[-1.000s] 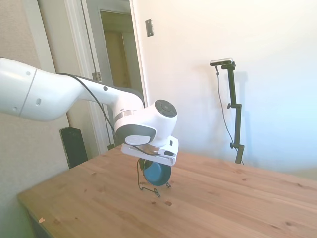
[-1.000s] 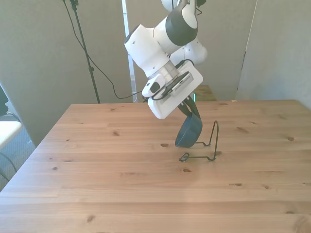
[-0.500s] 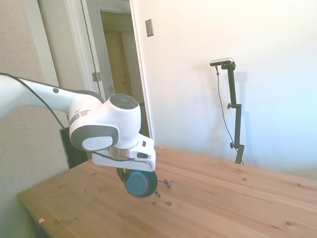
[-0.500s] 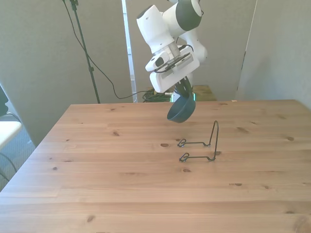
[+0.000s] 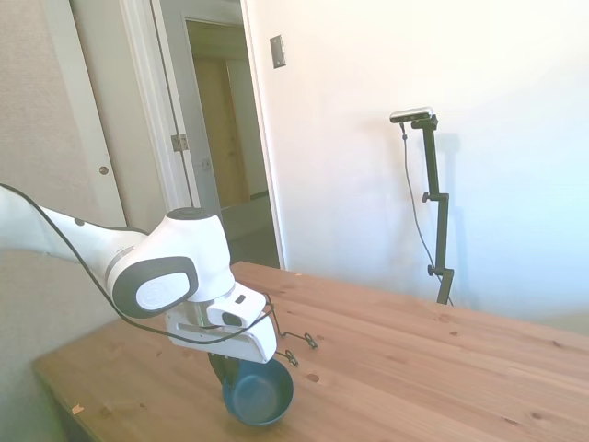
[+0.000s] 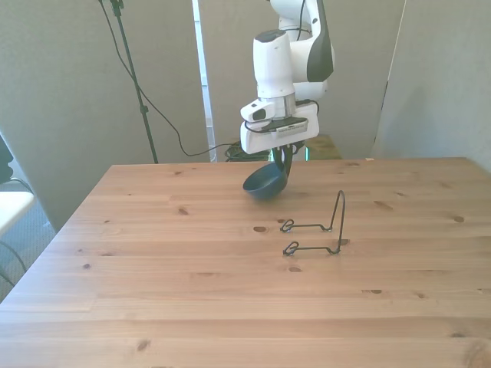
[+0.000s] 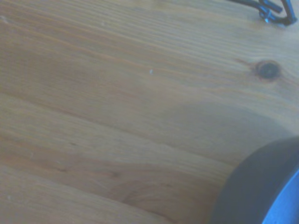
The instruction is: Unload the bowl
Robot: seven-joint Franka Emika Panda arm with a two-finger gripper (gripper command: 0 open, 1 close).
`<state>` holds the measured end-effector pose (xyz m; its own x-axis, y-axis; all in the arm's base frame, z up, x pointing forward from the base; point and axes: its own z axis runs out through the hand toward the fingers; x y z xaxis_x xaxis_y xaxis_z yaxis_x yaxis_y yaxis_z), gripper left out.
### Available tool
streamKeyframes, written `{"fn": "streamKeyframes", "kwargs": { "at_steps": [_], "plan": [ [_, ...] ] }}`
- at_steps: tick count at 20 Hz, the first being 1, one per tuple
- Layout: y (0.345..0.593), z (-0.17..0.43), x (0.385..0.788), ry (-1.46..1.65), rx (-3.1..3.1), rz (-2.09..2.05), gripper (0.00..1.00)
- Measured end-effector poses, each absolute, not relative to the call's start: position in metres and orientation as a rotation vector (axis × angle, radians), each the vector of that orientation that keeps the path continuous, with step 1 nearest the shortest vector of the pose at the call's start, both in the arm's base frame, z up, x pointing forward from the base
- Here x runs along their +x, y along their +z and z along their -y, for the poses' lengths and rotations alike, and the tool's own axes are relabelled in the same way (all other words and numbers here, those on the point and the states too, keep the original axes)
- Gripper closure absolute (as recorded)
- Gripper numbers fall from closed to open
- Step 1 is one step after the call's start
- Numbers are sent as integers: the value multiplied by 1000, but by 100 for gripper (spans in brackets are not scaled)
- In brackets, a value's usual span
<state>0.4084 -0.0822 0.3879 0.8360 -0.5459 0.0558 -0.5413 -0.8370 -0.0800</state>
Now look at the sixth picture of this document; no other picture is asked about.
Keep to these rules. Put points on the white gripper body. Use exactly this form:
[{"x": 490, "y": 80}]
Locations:
[{"x": 261, "y": 142}]

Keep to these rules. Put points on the white divider post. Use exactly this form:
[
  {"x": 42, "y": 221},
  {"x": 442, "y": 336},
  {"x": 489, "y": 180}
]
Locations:
[{"x": 203, "y": 76}]

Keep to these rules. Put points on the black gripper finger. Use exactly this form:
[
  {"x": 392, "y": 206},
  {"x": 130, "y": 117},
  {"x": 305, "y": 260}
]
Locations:
[
  {"x": 277, "y": 159},
  {"x": 288, "y": 165}
]

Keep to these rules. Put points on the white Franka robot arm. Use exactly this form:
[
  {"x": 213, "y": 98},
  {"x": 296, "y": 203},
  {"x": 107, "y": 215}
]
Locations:
[{"x": 272, "y": 65}]

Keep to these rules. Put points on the blue bowl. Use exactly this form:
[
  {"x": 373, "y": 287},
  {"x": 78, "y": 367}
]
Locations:
[{"x": 264, "y": 188}]

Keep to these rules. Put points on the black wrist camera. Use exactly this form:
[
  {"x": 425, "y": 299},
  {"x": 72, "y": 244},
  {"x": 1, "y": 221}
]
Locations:
[{"x": 291, "y": 126}]

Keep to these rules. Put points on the white side table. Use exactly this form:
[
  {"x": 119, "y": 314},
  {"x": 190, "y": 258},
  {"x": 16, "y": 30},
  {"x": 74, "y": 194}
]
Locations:
[{"x": 11, "y": 207}]

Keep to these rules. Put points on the black tripod camera stand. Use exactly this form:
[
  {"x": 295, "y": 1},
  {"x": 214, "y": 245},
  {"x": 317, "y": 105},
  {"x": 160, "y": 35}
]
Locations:
[{"x": 132, "y": 69}]

